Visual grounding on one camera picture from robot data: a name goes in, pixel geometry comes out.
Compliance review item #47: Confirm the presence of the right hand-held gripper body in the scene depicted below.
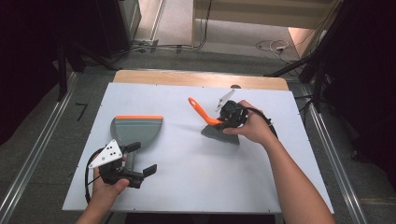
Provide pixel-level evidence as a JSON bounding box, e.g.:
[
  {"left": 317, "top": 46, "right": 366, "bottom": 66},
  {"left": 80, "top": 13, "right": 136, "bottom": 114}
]
[{"left": 214, "top": 89, "right": 250, "bottom": 130}]

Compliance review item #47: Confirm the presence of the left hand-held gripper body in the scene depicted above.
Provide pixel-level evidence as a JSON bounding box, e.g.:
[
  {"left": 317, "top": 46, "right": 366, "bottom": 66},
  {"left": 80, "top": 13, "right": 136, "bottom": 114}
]
[{"left": 88, "top": 138, "right": 146, "bottom": 189}]

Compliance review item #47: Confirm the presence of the grey dustpan with orange edge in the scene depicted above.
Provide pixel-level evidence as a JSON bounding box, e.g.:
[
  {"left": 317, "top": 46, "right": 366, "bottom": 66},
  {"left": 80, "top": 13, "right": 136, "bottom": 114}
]
[{"left": 109, "top": 115, "right": 164, "bottom": 173}]

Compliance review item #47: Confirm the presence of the orange brush with grey bristles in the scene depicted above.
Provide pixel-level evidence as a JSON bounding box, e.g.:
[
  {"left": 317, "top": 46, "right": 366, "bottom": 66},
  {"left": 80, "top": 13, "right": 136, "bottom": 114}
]
[{"left": 187, "top": 96, "right": 241, "bottom": 147}]

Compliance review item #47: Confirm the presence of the person's right hand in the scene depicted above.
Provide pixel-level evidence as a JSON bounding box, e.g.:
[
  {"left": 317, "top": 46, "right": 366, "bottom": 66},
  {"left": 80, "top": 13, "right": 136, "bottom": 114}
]
[{"left": 222, "top": 99, "right": 278, "bottom": 147}]

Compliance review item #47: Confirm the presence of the person's left hand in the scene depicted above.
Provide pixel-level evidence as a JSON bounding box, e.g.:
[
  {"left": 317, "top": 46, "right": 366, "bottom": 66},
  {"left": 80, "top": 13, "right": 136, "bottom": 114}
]
[{"left": 92, "top": 155, "right": 131, "bottom": 204}]

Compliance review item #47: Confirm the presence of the light wooden table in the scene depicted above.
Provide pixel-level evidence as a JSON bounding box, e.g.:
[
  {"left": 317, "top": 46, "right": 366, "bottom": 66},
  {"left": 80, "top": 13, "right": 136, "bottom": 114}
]
[{"left": 112, "top": 69, "right": 290, "bottom": 91}]

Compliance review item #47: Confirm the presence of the black metal stand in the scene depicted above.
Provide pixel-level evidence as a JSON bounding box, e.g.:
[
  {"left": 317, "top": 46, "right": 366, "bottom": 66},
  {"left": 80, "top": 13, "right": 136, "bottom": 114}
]
[{"left": 56, "top": 39, "right": 120, "bottom": 103}]

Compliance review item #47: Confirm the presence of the black cabinet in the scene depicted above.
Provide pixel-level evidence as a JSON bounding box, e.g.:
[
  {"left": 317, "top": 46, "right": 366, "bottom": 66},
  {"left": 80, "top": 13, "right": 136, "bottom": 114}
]
[{"left": 95, "top": 0, "right": 143, "bottom": 59}]

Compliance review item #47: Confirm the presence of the black curtain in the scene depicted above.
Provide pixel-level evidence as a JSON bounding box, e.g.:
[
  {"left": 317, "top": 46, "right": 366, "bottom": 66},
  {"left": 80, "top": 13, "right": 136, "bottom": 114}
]
[
  {"left": 320, "top": 0, "right": 396, "bottom": 189},
  {"left": 0, "top": 0, "right": 64, "bottom": 146}
]

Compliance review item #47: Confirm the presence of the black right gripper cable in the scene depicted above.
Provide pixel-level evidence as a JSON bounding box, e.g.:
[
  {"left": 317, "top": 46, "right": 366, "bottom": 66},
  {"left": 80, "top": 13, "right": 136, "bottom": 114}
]
[{"left": 246, "top": 106, "right": 279, "bottom": 140}]

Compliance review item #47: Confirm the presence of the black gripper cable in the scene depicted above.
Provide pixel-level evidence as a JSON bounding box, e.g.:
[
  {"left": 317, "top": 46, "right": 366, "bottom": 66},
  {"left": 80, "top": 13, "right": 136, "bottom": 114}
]
[
  {"left": 84, "top": 147, "right": 105, "bottom": 205},
  {"left": 246, "top": 106, "right": 279, "bottom": 140}
]

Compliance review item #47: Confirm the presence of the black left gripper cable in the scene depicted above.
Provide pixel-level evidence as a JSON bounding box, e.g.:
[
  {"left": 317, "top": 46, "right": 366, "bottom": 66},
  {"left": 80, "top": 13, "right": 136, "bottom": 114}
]
[{"left": 84, "top": 147, "right": 105, "bottom": 205}]

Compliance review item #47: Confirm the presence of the aluminium floor rail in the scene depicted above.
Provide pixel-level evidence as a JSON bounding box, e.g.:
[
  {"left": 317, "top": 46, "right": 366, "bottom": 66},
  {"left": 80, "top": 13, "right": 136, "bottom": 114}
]
[
  {"left": 299, "top": 83, "right": 372, "bottom": 224},
  {"left": 0, "top": 72, "right": 79, "bottom": 224}
]

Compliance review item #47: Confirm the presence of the white cable on floor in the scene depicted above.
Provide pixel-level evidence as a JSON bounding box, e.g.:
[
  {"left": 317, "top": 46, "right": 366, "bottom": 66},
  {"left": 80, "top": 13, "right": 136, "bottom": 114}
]
[{"left": 255, "top": 38, "right": 291, "bottom": 56}]

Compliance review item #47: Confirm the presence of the black power cable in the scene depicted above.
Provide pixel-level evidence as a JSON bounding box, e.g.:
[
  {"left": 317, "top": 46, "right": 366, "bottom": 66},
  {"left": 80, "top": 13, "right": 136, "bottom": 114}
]
[{"left": 124, "top": 0, "right": 214, "bottom": 54}]

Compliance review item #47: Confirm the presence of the light wooden desk frame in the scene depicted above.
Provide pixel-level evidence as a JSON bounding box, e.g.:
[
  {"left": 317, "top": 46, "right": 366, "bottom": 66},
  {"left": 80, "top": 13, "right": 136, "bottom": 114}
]
[{"left": 191, "top": 0, "right": 344, "bottom": 59}]

